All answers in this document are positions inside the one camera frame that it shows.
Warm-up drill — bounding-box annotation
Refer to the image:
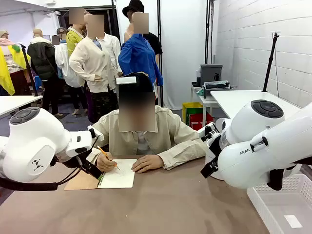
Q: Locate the person's right forearm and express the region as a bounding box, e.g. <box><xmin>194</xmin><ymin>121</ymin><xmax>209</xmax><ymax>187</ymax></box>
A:
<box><xmin>86</xmin><ymin>146</ymin><xmax>111</xmax><ymax>169</ymax></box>

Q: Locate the person's right hand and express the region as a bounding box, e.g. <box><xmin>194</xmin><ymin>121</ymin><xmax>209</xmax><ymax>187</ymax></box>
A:
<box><xmin>96</xmin><ymin>152</ymin><xmax>118</xmax><ymax>173</ymax></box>

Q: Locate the yellow green bin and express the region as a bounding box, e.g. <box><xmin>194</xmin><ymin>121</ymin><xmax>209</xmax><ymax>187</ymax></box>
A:
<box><xmin>182</xmin><ymin>102</ymin><xmax>204</xmax><ymax>126</ymax></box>

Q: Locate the spiral notebook brown cover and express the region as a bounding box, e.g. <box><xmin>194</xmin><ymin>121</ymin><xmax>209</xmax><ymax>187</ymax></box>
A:
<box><xmin>63</xmin><ymin>158</ymin><xmax>137</xmax><ymax>191</ymax></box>

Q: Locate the white height-adjustable table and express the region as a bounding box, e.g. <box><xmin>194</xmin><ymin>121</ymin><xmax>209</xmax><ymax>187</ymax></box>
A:
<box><xmin>0</xmin><ymin>95</ymin><xmax>43</xmax><ymax>117</ymax></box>

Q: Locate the small white side table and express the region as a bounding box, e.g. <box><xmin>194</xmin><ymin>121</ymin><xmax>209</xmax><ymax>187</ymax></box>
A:
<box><xmin>191</xmin><ymin>84</ymin><xmax>220</xmax><ymax>126</ymax></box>

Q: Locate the thin black stand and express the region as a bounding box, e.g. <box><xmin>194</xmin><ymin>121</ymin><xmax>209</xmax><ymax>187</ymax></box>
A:
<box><xmin>20</xmin><ymin>43</ymin><xmax>39</xmax><ymax>97</ymax></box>

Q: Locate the grey tray with items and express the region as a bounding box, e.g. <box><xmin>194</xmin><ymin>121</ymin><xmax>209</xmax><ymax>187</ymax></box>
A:
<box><xmin>203</xmin><ymin>80</ymin><xmax>231</xmax><ymax>99</ymax></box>

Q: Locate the person's left forearm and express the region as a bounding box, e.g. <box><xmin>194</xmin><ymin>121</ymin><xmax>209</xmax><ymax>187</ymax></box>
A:
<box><xmin>156</xmin><ymin>140</ymin><xmax>208</xmax><ymax>170</ymax></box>

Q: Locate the black bucket hat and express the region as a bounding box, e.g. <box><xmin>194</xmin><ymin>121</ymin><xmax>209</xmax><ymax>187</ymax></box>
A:
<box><xmin>122</xmin><ymin>0</ymin><xmax>145</xmax><ymax>18</ymax></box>

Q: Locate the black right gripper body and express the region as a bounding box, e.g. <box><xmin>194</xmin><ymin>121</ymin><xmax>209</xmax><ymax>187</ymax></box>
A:
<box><xmin>200</xmin><ymin>136</ymin><xmax>223</xmax><ymax>179</ymax></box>

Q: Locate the black light stand pole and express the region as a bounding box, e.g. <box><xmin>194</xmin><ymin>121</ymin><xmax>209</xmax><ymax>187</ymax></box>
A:
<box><xmin>205</xmin><ymin>0</ymin><xmax>215</xmax><ymax>64</ymax></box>
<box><xmin>156</xmin><ymin>0</ymin><xmax>164</xmax><ymax>109</ymax></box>

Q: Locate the yellow pencil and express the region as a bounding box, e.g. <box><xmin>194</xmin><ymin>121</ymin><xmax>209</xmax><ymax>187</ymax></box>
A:
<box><xmin>97</xmin><ymin>145</ymin><xmax>121</xmax><ymax>171</ymax></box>

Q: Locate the blue shirt mannequin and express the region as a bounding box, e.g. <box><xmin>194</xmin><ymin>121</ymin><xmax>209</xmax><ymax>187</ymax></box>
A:
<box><xmin>118</xmin><ymin>12</ymin><xmax>164</xmax><ymax>108</ymax></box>

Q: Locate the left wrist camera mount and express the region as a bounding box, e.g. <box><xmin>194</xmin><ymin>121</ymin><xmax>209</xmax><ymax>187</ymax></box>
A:
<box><xmin>87</xmin><ymin>125</ymin><xmax>105</xmax><ymax>142</ymax></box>

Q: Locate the person in beige shirt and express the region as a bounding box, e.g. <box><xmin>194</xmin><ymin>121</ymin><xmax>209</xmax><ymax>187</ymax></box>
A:
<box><xmin>86</xmin><ymin>105</ymin><xmax>208</xmax><ymax>170</ymax></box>

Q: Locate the large white table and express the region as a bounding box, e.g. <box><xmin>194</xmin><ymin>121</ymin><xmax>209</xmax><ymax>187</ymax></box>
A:
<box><xmin>210</xmin><ymin>90</ymin><xmax>303</xmax><ymax>120</ymax></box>

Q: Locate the white lidded trash bin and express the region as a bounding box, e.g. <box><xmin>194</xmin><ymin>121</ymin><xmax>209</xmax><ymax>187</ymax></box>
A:
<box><xmin>205</xmin><ymin>118</ymin><xmax>232</xmax><ymax>181</ymax></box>

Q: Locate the white shirt mannequin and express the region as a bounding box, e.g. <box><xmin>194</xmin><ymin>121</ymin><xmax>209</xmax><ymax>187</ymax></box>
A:
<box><xmin>54</xmin><ymin>27</ymin><xmax>86</xmax><ymax>116</ymax></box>

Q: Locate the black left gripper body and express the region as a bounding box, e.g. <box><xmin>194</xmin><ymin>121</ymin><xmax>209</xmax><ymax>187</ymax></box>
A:
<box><xmin>54</xmin><ymin>155</ymin><xmax>86</xmax><ymax>169</ymax></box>

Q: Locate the black baseball cap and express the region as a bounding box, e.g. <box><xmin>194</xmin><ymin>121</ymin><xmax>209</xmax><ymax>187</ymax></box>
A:
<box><xmin>121</xmin><ymin>71</ymin><xmax>155</xmax><ymax>94</ymax></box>

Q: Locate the white head-mounted camera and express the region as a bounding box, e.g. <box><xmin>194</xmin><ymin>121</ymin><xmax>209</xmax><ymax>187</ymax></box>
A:
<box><xmin>116</xmin><ymin>76</ymin><xmax>137</xmax><ymax>85</ymax></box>

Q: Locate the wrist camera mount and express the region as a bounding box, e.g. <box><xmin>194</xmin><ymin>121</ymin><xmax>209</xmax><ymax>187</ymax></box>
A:
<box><xmin>87</xmin><ymin>125</ymin><xmax>105</xmax><ymax>142</ymax></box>
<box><xmin>196</xmin><ymin>121</ymin><xmax>222</xmax><ymax>142</ymax></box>

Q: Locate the person's left hand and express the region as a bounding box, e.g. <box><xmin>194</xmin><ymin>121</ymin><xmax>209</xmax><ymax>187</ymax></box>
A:
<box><xmin>131</xmin><ymin>155</ymin><xmax>164</xmax><ymax>174</ymax></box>

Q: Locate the white perforated plastic basket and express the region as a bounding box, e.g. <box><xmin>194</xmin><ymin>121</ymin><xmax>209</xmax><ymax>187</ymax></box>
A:
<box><xmin>246</xmin><ymin>174</ymin><xmax>312</xmax><ymax>234</ymax></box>

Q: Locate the black t-shirt mannequin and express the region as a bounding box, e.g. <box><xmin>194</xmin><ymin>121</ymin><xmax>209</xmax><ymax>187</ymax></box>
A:
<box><xmin>146</xmin><ymin>31</ymin><xmax>163</xmax><ymax>74</ymax></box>

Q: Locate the cream cardigan mannequin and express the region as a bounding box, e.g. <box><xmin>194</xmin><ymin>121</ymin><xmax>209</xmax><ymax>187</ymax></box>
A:
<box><xmin>69</xmin><ymin>14</ymin><xmax>123</xmax><ymax>124</ymax></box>

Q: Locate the yellow-green jacket mannequin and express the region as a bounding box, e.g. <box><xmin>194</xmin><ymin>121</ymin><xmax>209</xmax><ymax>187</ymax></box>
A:
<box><xmin>65</xmin><ymin>8</ymin><xmax>86</xmax><ymax>58</ymax></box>

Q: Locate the bare beige mannequin torso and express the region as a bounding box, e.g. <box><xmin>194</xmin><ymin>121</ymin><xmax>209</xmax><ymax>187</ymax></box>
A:
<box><xmin>123</xmin><ymin>17</ymin><xmax>135</xmax><ymax>42</ymax></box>

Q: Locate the grey box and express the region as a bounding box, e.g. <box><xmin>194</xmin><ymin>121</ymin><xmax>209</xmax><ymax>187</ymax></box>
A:
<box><xmin>199</xmin><ymin>63</ymin><xmax>223</xmax><ymax>87</ymax></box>

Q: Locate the black camera tripod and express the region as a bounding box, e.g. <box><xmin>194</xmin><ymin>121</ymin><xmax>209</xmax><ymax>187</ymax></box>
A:
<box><xmin>261</xmin><ymin>31</ymin><xmax>280</xmax><ymax>93</ymax></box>

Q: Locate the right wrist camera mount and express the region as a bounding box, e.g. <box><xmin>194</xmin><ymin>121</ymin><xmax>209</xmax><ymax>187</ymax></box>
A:
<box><xmin>196</xmin><ymin>121</ymin><xmax>222</xmax><ymax>142</ymax></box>

